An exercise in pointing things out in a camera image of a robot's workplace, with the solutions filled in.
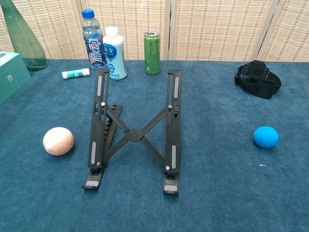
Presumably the black folding laptop stand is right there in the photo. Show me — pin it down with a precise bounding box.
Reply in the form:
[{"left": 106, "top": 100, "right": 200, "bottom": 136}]
[{"left": 81, "top": 68, "right": 183, "bottom": 196}]

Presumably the green drink can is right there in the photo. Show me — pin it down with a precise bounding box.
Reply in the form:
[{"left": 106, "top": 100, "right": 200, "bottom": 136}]
[{"left": 144, "top": 30, "right": 161, "bottom": 75}]

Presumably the white plastic bottle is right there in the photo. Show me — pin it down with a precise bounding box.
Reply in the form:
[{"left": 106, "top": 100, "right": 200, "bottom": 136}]
[{"left": 103, "top": 26, "right": 128, "bottom": 81}]

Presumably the white green glue stick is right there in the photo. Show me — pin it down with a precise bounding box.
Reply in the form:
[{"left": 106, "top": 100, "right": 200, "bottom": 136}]
[{"left": 61, "top": 68, "right": 91, "bottom": 80}]

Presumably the blue table cloth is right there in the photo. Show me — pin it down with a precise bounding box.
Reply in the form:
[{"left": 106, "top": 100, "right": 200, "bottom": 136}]
[{"left": 0, "top": 58, "right": 309, "bottom": 232}]

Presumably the pink ball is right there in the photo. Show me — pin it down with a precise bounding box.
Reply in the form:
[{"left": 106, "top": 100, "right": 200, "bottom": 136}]
[{"left": 42, "top": 127, "right": 74, "bottom": 156}]

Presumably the bamboo folding screen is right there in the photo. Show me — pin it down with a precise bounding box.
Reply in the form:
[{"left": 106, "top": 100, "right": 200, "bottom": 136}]
[{"left": 0, "top": 0, "right": 309, "bottom": 63}]

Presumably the blue-capped drink bottle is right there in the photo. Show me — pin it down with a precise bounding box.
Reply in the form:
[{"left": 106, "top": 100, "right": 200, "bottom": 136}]
[{"left": 81, "top": 9, "right": 109, "bottom": 71}]

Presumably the blue ball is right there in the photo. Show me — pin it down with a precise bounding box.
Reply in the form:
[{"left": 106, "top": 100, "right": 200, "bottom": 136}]
[{"left": 253, "top": 126, "right": 280, "bottom": 148}]

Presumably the teal cardboard product box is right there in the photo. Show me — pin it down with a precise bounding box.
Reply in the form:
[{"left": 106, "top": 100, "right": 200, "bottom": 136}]
[{"left": 0, "top": 51, "right": 31, "bottom": 106}]

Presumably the green glass spray bottle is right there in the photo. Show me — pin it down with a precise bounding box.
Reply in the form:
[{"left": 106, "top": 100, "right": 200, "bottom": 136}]
[{"left": 0, "top": 0, "right": 47, "bottom": 72}]

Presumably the black strap brace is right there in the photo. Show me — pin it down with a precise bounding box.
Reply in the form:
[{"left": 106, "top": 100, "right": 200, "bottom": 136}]
[{"left": 234, "top": 60, "right": 282, "bottom": 100}]

